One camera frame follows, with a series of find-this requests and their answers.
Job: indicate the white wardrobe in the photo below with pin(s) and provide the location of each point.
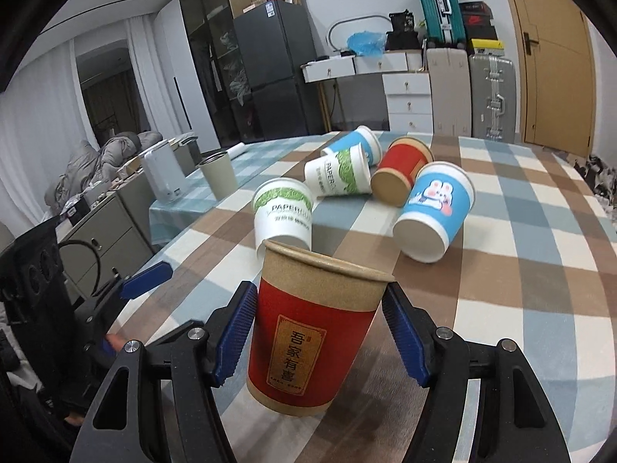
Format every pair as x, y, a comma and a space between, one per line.
193, 77

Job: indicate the white desktop drawer unit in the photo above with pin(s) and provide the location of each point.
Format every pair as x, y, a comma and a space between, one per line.
356, 65

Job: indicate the blue and white paper cup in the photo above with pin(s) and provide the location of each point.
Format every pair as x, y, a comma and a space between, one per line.
359, 139

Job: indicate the black shoe box stack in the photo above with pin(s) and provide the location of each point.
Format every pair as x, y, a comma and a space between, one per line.
477, 21

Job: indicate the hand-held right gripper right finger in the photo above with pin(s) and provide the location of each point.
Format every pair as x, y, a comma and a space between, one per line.
402, 335

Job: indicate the teal suitcase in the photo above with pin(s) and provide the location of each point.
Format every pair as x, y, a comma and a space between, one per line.
439, 7

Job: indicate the silver suitcase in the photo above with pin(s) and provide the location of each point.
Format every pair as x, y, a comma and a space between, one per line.
492, 96

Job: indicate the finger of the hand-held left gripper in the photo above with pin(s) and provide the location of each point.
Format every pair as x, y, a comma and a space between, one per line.
144, 279

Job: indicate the grey side cabinet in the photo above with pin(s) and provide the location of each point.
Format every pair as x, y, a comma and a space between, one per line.
106, 231

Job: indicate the light blue checked tablecloth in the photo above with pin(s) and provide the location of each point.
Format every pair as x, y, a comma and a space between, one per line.
193, 207

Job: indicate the red and brown paper cup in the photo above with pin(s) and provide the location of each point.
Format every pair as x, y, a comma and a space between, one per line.
308, 333
402, 166

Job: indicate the blue plastic bag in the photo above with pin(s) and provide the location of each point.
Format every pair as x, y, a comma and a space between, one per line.
366, 42

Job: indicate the white plastic jug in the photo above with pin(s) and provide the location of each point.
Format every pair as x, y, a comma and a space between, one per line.
163, 173

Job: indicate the blue rabbit print paper cup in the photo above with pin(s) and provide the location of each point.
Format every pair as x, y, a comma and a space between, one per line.
434, 205

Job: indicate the white curtain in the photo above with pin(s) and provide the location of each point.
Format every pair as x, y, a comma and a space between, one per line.
38, 140

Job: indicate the wooden door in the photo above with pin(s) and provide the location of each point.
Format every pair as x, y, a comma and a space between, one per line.
554, 58

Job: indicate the white drawer chest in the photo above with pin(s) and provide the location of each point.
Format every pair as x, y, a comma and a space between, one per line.
408, 101

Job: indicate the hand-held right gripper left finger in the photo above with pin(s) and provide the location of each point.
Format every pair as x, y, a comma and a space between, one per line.
235, 333

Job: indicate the beige suitcase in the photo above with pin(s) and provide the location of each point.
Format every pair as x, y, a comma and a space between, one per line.
449, 91

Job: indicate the dark glass cabinet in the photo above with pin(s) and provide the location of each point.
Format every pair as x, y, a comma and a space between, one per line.
214, 58

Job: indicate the yellow box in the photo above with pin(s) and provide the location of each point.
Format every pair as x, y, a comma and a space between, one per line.
488, 47

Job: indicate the black bag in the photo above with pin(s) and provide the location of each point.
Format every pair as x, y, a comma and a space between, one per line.
404, 29

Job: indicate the oval mirror frame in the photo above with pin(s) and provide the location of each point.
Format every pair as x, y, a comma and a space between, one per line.
359, 21

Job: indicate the white green paper cup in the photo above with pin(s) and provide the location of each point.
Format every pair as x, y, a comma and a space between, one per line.
337, 173
284, 217

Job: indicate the black refrigerator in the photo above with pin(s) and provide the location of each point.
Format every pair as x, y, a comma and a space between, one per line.
277, 67

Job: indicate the grey padded jacket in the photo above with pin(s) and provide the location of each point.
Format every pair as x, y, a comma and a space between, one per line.
96, 159

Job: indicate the grey green tumbler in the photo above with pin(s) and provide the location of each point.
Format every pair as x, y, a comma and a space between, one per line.
218, 176

